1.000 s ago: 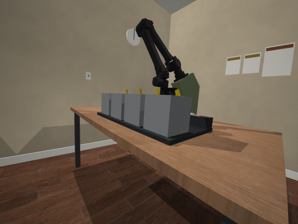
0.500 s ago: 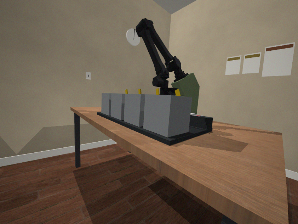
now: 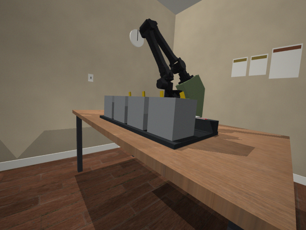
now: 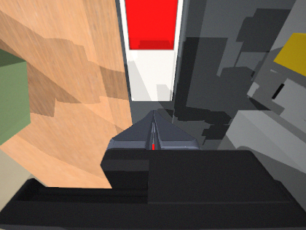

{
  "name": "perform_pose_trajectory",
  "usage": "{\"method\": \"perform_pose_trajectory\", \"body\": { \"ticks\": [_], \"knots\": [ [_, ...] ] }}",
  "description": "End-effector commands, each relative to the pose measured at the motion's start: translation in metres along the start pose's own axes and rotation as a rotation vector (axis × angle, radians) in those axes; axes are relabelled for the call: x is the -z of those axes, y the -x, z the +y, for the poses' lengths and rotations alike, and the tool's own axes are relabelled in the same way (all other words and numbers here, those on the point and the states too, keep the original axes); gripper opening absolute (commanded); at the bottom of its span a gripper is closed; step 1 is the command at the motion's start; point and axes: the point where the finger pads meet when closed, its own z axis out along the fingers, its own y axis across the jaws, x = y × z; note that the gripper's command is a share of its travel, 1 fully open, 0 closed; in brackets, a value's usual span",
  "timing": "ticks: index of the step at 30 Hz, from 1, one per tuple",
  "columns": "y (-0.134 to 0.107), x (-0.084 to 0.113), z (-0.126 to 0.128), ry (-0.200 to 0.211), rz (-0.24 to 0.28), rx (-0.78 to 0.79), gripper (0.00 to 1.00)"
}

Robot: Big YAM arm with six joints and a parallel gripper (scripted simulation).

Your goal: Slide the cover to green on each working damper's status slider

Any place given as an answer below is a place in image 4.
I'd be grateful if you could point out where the dark grey board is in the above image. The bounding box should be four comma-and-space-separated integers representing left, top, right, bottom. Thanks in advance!
115, 0, 296, 150

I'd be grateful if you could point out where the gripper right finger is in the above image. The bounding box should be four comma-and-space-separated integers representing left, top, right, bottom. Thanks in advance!
154, 110, 201, 150

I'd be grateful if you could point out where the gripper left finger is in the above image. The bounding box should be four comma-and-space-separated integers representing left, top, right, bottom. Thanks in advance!
106, 110, 154, 150

